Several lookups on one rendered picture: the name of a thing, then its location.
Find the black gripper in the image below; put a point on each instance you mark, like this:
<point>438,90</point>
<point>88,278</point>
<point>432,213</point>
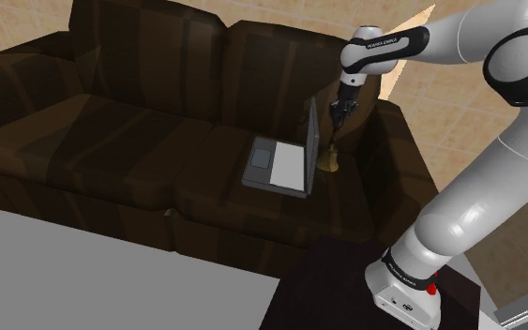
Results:
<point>346,98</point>

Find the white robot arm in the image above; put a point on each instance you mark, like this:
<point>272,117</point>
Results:
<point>474,205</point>

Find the tan figurine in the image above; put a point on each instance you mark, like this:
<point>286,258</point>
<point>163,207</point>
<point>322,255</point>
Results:
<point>329,158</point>

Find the grey open laptop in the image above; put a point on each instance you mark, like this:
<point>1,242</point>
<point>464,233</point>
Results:
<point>286,167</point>

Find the dark robot stand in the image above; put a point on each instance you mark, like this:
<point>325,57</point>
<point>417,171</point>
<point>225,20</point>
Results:
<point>327,292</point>

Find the dark brown sofa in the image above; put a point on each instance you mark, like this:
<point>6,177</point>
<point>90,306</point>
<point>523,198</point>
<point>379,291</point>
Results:
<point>122,137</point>

